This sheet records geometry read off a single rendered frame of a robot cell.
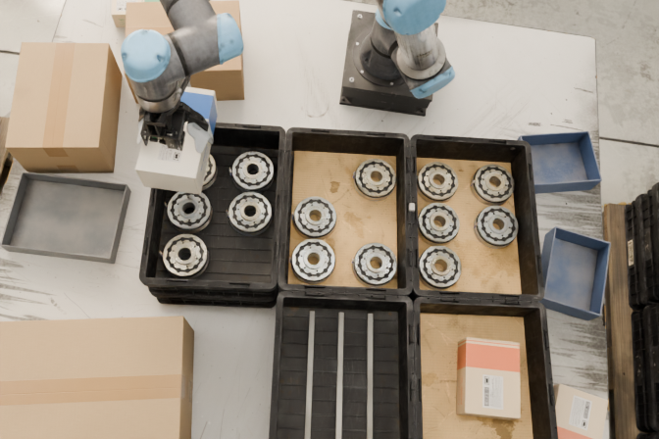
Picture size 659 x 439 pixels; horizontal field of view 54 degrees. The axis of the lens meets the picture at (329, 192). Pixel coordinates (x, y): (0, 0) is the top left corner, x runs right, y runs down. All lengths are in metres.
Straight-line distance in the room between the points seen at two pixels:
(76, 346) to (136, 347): 0.13
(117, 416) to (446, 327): 0.75
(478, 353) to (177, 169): 0.76
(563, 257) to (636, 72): 1.47
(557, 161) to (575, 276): 0.33
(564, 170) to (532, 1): 1.37
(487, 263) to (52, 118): 1.13
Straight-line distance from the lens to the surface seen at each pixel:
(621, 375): 2.49
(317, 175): 1.64
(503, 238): 1.64
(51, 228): 1.81
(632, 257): 2.56
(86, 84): 1.78
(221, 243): 1.58
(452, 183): 1.65
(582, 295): 1.85
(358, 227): 1.60
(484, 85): 2.00
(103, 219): 1.78
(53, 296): 1.76
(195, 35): 1.09
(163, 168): 1.33
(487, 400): 1.50
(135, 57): 1.06
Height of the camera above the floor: 2.34
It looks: 68 degrees down
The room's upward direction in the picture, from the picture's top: 12 degrees clockwise
